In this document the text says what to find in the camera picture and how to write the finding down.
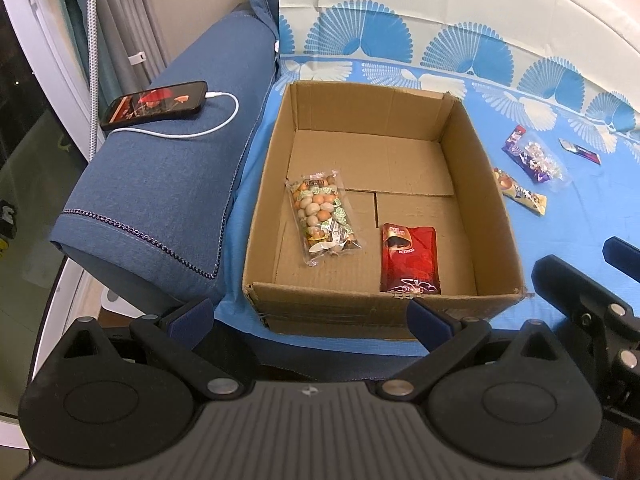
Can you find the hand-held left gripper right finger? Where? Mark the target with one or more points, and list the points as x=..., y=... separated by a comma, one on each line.
x=422, y=317

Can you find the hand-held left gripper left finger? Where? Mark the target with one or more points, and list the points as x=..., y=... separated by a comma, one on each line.
x=192, y=314

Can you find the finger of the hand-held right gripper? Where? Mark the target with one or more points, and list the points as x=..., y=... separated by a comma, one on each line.
x=622, y=254
x=565, y=285

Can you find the cardboard box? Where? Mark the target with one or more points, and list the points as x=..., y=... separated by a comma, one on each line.
x=400, y=160

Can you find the red snack packet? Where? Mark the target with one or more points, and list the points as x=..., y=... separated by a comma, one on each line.
x=410, y=260

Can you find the white plastic object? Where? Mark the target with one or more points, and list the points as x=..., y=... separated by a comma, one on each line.
x=115, y=304

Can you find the yellow brown snack bar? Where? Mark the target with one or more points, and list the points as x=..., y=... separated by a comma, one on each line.
x=520, y=191

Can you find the blue denim sofa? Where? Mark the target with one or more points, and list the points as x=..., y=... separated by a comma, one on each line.
x=150, y=185

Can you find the peanut snack packet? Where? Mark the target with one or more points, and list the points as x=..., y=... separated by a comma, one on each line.
x=320, y=215

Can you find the small multicoloured snack packet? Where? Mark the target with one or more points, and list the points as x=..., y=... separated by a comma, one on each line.
x=515, y=142

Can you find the black smartphone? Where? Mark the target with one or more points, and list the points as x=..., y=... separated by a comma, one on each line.
x=150, y=105

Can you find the white curtain clip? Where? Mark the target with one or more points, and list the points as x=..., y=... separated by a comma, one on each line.
x=136, y=56

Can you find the grey curtain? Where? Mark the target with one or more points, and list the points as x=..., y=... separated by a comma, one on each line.
x=130, y=10

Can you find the teal curtain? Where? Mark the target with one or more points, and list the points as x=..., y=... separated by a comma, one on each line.
x=67, y=15

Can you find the white window frame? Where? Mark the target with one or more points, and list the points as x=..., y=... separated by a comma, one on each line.
x=45, y=60

